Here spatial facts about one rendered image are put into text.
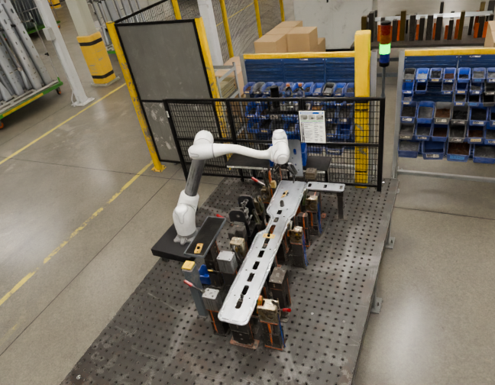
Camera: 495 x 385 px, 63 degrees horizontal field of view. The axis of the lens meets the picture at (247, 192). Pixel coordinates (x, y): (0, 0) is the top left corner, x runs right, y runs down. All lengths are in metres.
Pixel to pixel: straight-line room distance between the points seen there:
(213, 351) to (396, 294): 1.75
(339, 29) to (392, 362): 7.09
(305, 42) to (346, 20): 2.18
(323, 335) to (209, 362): 0.69
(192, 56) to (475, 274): 3.49
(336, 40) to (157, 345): 7.60
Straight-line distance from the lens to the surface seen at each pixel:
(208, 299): 2.40
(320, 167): 3.32
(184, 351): 2.67
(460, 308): 3.73
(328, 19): 9.11
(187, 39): 4.65
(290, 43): 7.12
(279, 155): 2.63
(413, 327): 3.54
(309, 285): 2.82
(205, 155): 2.85
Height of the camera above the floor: 2.83
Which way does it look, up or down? 35 degrees down
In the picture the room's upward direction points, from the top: 11 degrees counter-clockwise
